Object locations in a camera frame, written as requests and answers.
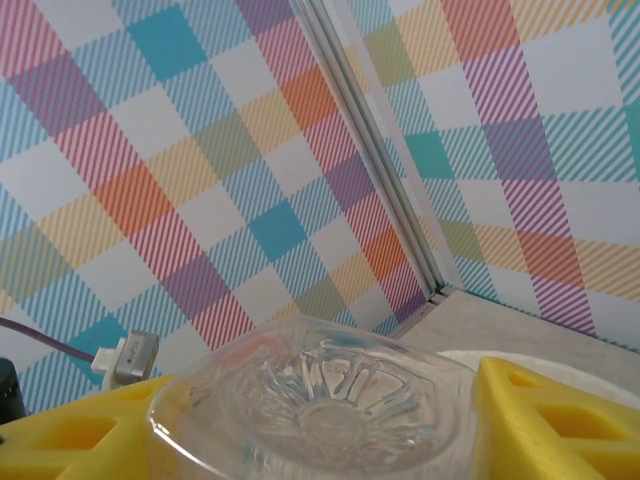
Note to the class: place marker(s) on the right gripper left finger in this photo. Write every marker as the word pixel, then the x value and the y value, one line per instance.
pixel 60 440

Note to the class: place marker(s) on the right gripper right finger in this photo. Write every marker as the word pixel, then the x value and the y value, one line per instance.
pixel 550 440

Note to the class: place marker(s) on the clear bottle green-white cap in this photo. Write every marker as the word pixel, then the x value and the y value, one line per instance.
pixel 320 400

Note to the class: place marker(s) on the white round bin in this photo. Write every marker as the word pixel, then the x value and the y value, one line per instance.
pixel 550 372

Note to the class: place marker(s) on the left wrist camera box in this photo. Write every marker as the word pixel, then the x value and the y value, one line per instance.
pixel 132 357

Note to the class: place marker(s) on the aluminium frame post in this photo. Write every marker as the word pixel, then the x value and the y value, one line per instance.
pixel 370 150

